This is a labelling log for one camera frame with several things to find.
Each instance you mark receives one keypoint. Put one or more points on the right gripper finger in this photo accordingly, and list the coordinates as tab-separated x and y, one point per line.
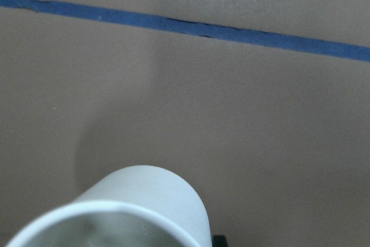
220	241

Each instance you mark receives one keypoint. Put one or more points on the white smiley mug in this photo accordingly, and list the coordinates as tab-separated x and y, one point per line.
141	205

